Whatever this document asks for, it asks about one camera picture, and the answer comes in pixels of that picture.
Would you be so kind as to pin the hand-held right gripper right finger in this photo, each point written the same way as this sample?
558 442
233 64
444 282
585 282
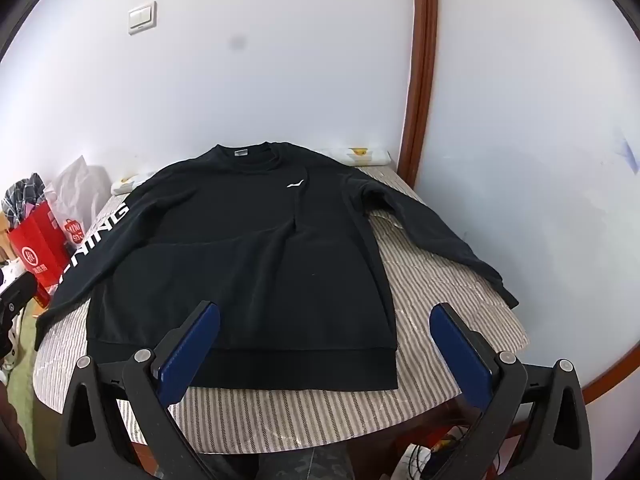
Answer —
452 347

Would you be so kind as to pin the brown wooden baseboard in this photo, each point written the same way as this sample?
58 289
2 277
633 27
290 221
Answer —
612 360

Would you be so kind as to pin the white roll with yellow print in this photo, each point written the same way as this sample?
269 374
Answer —
357 155

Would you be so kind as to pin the plaid cloth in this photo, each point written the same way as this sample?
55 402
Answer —
25 195

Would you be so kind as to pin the black long-sleeve sweatshirt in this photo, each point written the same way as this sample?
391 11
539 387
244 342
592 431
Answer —
240 260

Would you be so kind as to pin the brown wooden door frame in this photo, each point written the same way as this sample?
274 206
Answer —
420 75

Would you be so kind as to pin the striped quilted blanket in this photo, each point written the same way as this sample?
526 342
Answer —
430 280

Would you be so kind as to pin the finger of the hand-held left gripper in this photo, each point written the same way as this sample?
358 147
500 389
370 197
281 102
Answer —
17 292

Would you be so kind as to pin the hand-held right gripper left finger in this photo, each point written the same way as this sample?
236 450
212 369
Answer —
192 345

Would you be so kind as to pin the white plastic bag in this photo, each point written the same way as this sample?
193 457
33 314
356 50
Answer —
80 185

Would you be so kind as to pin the white wall light switch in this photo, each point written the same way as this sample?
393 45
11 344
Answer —
142 18

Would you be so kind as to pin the red paper bag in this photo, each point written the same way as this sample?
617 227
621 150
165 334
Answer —
35 250

